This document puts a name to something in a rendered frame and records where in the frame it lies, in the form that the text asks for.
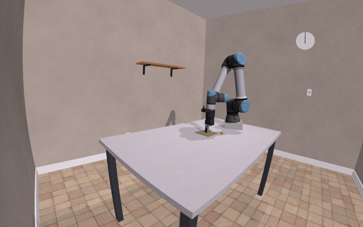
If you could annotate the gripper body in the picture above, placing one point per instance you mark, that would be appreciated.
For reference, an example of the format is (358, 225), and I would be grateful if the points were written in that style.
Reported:
(210, 114)

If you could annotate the brown square mat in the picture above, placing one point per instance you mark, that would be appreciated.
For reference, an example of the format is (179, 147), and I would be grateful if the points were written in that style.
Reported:
(206, 134)

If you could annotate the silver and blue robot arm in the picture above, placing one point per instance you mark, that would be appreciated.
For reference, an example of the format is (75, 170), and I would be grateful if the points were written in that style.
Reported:
(234, 105)

